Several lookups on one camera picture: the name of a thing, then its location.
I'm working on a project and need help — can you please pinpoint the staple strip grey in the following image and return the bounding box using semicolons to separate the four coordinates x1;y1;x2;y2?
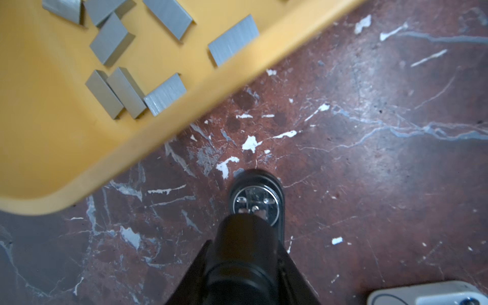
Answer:
108;67;147;119
42;0;83;25
84;0;136;28
144;73;187;116
208;15;259;67
143;0;193;41
90;13;135;67
85;70;125;119

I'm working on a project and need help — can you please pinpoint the black stapler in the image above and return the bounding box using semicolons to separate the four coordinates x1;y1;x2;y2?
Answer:
227;169;285;243

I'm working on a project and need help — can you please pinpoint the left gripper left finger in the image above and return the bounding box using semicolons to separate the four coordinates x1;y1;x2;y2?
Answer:
165;240;212;305

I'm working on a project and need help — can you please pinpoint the yellow plastic tray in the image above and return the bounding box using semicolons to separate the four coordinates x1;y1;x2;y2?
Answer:
1;1;360;216

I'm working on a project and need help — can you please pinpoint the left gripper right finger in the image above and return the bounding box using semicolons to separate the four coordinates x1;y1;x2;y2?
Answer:
277;243;320;304

